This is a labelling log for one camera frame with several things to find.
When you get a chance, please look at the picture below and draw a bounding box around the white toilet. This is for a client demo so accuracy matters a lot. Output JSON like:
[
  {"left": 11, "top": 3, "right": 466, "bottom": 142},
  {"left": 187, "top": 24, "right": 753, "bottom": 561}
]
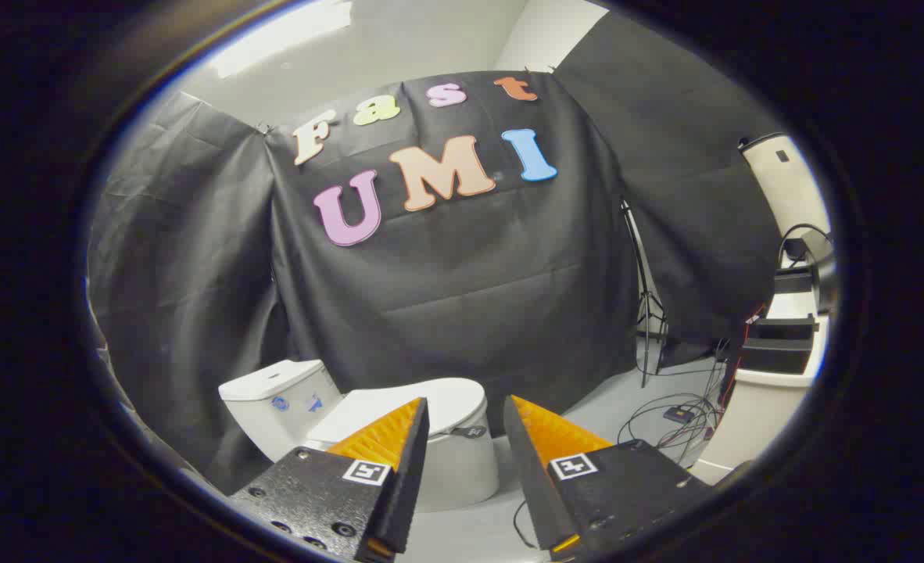
[{"left": 218, "top": 359, "right": 502, "bottom": 513}]

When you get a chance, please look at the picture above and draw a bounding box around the tangle of black cables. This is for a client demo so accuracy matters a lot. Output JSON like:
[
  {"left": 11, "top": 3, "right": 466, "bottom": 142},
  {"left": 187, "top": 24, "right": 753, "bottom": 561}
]
[{"left": 617, "top": 336, "right": 744, "bottom": 470}]

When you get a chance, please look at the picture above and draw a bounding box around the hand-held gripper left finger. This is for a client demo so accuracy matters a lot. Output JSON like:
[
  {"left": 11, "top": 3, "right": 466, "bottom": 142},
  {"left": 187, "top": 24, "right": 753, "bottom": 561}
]
[{"left": 227, "top": 397, "right": 432, "bottom": 563}]

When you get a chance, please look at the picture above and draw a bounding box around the black backdrop cloth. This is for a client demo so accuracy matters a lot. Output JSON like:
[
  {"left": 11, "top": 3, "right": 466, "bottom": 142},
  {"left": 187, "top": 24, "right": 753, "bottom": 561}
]
[{"left": 87, "top": 12, "right": 783, "bottom": 493}]

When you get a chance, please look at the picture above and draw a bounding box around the red cable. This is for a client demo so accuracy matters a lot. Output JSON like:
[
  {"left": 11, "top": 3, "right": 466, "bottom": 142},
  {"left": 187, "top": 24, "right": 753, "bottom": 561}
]
[{"left": 724, "top": 303, "right": 768, "bottom": 407}]

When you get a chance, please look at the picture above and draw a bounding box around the white side counter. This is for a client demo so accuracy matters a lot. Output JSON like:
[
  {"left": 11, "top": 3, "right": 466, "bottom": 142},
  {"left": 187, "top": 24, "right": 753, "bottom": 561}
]
[{"left": 689, "top": 289, "right": 832, "bottom": 486}]

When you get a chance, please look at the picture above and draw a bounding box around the large black box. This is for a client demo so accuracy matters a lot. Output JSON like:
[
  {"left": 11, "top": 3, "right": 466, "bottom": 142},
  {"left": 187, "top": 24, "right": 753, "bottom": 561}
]
[{"left": 738, "top": 315, "right": 820, "bottom": 375}]

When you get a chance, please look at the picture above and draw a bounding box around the long black cable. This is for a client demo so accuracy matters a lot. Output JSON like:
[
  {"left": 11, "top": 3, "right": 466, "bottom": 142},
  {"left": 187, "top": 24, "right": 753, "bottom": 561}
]
[{"left": 512, "top": 499, "right": 539, "bottom": 550}]

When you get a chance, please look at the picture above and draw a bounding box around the black tripod stand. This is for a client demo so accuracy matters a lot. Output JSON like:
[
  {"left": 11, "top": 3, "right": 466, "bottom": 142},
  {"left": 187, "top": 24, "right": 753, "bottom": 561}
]
[{"left": 621, "top": 199, "right": 670, "bottom": 389}]

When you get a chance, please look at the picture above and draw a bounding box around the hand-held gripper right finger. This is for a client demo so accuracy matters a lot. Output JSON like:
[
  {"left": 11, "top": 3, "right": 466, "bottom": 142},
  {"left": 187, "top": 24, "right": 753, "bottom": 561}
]
[{"left": 503, "top": 395, "right": 713, "bottom": 563}]

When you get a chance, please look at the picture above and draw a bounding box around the white toilet lid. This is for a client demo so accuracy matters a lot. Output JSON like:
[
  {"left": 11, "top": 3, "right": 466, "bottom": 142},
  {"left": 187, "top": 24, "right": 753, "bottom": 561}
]
[{"left": 306, "top": 378, "right": 488, "bottom": 452}]

